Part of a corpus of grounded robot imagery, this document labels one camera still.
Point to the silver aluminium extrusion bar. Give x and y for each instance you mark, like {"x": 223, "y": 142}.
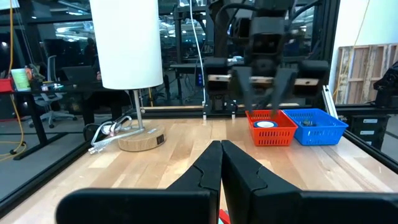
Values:
{"x": 330, "y": 102}

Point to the grey office chair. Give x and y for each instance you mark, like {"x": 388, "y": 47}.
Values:
{"x": 52, "y": 68}

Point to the blue tape roll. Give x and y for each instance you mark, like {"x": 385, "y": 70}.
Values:
{"x": 265, "y": 124}

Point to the black laptop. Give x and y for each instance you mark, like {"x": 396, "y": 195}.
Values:
{"x": 79, "y": 74}

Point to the red stapler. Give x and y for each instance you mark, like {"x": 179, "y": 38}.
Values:
{"x": 225, "y": 217}

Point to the black staple remover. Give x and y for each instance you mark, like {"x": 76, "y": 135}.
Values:
{"x": 308, "y": 123}

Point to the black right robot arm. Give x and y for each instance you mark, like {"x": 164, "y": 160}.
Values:
{"x": 273, "y": 4}

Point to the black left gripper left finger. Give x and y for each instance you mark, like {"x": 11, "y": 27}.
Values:
{"x": 199, "y": 186}

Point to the round wooden lamp base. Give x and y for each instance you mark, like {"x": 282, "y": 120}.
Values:
{"x": 141, "y": 141}

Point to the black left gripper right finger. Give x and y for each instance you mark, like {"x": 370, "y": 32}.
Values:
{"x": 248, "y": 193}

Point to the silver lamp pole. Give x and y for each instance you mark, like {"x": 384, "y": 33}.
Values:
{"x": 138, "y": 109}

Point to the white cylindrical lamp shade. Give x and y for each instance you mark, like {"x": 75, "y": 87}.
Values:
{"x": 127, "y": 43}

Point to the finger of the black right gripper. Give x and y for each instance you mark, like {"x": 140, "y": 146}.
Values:
{"x": 283, "y": 84}
{"x": 245, "y": 84}

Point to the wooden pallet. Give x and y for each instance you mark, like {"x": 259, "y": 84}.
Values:
{"x": 357, "y": 68}

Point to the black office desk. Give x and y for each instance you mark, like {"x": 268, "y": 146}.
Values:
{"x": 77, "y": 88}

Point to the black box with white labels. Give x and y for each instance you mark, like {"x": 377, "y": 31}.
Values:
{"x": 370, "y": 132}

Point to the red plastic basket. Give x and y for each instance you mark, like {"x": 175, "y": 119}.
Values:
{"x": 270, "y": 137}

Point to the red storage box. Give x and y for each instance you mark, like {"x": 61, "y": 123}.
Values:
{"x": 6, "y": 85}

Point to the person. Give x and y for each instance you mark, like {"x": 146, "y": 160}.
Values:
{"x": 90, "y": 51}

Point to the black aluminium rig frame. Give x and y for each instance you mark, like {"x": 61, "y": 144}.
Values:
{"x": 326, "y": 46}

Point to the black background robot arm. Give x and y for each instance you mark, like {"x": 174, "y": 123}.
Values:
{"x": 387, "y": 87}

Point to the blue plastic basket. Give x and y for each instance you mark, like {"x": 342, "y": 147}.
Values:
{"x": 317, "y": 135}

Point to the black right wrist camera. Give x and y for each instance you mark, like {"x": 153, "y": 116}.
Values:
{"x": 266, "y": 37}

